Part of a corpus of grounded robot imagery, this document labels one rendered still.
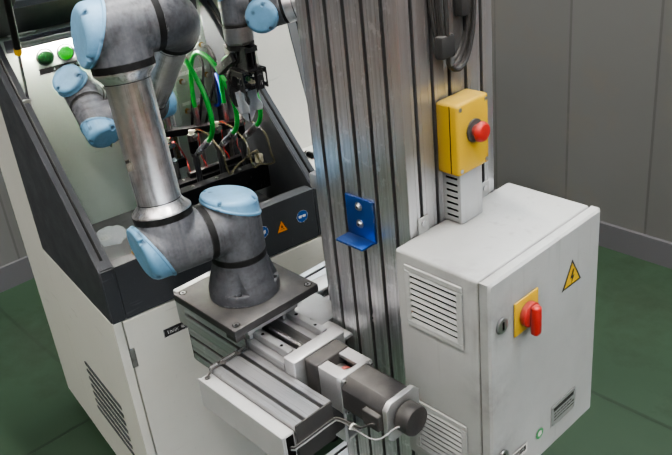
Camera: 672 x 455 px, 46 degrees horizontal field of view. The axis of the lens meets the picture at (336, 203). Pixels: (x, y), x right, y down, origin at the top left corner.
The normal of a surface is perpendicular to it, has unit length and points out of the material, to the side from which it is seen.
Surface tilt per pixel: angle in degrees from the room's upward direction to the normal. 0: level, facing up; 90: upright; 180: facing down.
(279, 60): 76
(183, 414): 90
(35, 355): 0
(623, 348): 0
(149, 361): 90
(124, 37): 82
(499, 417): 90
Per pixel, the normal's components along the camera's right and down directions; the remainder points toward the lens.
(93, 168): 0.59, 0.30
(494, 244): -0.10, -0.89
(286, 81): 0.55, 0.08
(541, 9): -0.73, 0.36
